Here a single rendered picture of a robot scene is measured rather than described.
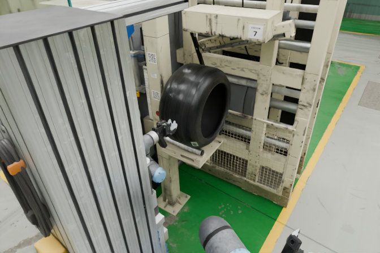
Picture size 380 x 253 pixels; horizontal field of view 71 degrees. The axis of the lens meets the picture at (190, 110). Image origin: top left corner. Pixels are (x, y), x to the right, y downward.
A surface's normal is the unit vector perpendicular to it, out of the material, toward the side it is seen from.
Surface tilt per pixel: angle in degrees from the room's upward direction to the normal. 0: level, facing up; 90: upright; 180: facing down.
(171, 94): 51
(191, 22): 90
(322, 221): 0
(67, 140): 90
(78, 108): 90
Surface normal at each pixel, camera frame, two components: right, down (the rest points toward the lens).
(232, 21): -0.55, 0.45
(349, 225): -0.03, -0.85
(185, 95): -0.43, -0.24
